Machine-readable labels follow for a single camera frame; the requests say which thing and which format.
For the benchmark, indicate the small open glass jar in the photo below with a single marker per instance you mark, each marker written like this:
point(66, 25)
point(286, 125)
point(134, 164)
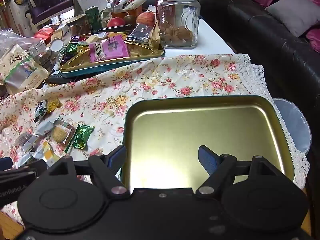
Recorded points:
point(40, 52)

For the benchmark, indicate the grey snack packet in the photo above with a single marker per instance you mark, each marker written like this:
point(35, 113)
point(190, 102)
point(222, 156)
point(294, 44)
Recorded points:
point(46, 128)

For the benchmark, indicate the ornate purple chair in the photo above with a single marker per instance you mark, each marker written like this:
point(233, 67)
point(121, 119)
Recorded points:
point(52, 0)

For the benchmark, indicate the clear biscuit packet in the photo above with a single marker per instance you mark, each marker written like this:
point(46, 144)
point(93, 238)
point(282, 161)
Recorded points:
point(62, 132)

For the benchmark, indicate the white jar lid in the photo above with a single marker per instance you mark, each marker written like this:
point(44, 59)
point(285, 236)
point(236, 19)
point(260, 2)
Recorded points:
point(56, 45)

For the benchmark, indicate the white green cartoon candy packet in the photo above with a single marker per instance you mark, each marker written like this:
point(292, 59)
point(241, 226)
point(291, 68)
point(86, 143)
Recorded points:
point(40, 111)

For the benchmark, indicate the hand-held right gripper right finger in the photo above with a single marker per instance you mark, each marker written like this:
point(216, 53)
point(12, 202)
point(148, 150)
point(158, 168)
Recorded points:
point(207, 158)

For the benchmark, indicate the red packet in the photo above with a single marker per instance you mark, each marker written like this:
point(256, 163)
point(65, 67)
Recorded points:
point(43, 32)

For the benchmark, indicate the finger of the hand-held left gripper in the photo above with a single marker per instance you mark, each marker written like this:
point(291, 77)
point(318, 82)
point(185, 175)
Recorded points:
point(5, 164)
point(30, 169)

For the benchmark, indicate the dark snack packet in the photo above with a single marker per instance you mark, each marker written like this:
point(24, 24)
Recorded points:
point(140, 32)

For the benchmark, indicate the yellow foil candy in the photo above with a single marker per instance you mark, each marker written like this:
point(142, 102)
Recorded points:
point(53, 105)

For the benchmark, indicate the green can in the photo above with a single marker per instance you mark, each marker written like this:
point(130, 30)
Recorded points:
point(93, 17)

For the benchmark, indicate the white yellow snack packet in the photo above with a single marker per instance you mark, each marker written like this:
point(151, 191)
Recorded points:
point(47, 153)

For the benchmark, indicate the brown kiwi fruit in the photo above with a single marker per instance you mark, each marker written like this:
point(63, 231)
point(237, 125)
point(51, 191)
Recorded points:
point(130, 20)

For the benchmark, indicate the grey cushion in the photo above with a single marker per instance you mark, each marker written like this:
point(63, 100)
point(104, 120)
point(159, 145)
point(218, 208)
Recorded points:
point(292, 13)

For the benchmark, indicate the clear plastic bag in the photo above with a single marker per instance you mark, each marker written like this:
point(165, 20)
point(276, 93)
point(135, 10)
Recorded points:
point(15, 37)

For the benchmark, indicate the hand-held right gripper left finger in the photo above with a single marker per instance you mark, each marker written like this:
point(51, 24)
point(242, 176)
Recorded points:
point(117, 155)

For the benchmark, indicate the black leather sofa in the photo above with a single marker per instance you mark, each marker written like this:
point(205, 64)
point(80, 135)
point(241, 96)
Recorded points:
point(275, 42)

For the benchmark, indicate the gold wrapped snack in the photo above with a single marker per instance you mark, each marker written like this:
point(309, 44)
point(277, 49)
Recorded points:
point(155, 36)

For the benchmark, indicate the beige standing pouch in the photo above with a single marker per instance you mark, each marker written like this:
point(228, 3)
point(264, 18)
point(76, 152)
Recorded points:
point(22, 70)

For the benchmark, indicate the black pen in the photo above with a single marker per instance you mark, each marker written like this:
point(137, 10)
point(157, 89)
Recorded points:
point(115, 28)

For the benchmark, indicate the teal tin with gold insert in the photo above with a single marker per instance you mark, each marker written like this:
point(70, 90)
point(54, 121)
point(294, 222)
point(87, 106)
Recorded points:
point(110, 65)

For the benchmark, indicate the glass jar with nuts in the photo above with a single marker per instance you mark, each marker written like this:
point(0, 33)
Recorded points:
point(178, 17)

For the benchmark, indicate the brown round tin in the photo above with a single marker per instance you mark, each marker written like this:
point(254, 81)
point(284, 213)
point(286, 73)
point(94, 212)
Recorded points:
point(78, 25)

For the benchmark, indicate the green foil candy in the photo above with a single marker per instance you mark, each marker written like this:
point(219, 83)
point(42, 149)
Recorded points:
point(82, 137)

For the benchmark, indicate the floral tablecloth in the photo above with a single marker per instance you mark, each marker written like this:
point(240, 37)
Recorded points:
point(175, 80)

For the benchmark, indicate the pink snack packet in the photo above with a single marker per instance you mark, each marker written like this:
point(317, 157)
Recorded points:
point(108, 48)

